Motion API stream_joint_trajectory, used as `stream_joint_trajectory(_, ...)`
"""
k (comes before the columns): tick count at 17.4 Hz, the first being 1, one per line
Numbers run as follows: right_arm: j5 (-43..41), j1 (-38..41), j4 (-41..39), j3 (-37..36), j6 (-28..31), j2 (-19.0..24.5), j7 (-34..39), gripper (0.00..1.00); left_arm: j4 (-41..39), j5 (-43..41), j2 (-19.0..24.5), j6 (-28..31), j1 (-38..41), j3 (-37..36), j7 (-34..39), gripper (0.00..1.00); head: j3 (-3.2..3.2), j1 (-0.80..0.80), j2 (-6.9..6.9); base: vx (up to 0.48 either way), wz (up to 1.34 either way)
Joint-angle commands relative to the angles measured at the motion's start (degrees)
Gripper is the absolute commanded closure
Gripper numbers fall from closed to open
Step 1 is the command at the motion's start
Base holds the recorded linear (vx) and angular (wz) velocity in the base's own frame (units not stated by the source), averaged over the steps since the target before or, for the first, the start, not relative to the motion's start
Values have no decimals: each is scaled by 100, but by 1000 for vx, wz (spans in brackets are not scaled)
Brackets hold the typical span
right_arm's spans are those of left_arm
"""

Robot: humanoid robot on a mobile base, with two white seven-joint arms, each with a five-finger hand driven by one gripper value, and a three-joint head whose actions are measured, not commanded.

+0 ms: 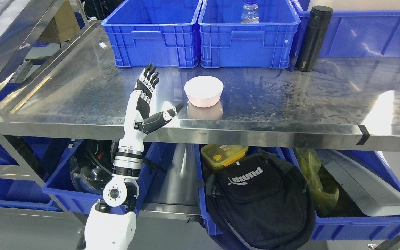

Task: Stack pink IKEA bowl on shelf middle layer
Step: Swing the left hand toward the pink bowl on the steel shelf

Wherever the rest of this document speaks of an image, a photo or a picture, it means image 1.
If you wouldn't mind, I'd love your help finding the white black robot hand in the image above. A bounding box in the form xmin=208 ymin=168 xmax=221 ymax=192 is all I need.
xmin=119 ymin=62 xmax=184 ymax=147

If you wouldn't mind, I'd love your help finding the pink ikea bowl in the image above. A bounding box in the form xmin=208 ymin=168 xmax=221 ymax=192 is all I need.
xmin=184 ymin=76 xmax=224 ymax=108

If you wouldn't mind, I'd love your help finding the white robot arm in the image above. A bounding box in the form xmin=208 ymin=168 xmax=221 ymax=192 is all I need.
xmin=84 ymin=138 xmax=144 ymax=250

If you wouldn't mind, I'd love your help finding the blue crate top middle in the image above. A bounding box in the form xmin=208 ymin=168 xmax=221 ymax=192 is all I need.
xmin=198 ymin=0 xmax=300 ymax=69

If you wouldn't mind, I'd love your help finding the blue crate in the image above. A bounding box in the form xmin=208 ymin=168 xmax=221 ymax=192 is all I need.
xmin=42 ymin=139 xmax=176 ymax=215
xmin=290 ymin=0 xmax=400 ymax=59
xmin=198 ymin=0 xmax=300 ymax=69
xmin=101 ymin=0 xmax=203 ymax=68
xmin=192 ymin=144 xmax=400 ymax=241

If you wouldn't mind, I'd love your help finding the blue crate lower middle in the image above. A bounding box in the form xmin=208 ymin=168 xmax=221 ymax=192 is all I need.
xmin=192 ymin=144 xmax=400 ymax=241

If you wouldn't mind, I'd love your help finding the black helmet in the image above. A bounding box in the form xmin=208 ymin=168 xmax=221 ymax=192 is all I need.
xmin=70 ymin=139 xmax=119 ymax=195

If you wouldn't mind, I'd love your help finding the yellow lunch box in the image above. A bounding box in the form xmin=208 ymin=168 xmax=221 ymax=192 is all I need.
xmin=200 ymin=144 xmax=249 ymax=171

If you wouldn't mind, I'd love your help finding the blue crate top left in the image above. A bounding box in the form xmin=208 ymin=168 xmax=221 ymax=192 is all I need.
xmin=101 ymin=0 xmax=203 ymax=68

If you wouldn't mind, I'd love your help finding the blue crate lower left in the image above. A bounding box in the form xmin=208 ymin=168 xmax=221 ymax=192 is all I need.
xmin=42 ymin=139 xmax=176 ymax=215

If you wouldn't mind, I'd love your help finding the cardboard box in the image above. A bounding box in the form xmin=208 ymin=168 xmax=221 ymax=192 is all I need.
xmin=36 ymin=0 xmax=80 ymax=44

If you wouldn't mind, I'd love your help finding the black puma backpack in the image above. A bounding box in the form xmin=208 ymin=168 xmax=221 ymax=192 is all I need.
xmin=204 ymin=148 xmax=315 ymax=250

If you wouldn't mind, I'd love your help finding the clear water bottle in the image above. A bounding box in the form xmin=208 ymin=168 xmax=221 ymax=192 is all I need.
xmin=240 ymin=0 xmax=260 ymax=24

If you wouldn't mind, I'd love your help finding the yellow green plastic bag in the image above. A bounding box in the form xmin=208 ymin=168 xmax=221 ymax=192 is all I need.
xmin=294 ymin=148 xmax=339 ymax=217

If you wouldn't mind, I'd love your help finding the black thermos bottle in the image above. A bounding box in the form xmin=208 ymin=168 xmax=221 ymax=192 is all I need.
xmin=295 ymin=5 xmax=333 ymax=72

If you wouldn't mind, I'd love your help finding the blue crate top right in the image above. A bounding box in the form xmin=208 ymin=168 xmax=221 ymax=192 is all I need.
xmin=290 ymin=0 xmax=400 ymax=59

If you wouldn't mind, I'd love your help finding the grey plastic panel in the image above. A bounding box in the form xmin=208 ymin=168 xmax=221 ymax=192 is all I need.
xmin=316 ymin=149 xmax=400 ymax=217

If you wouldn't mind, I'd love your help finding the steel table frame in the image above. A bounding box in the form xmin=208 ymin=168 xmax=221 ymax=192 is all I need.
xmin=0 ymin=20 xmax=400 ymax=250

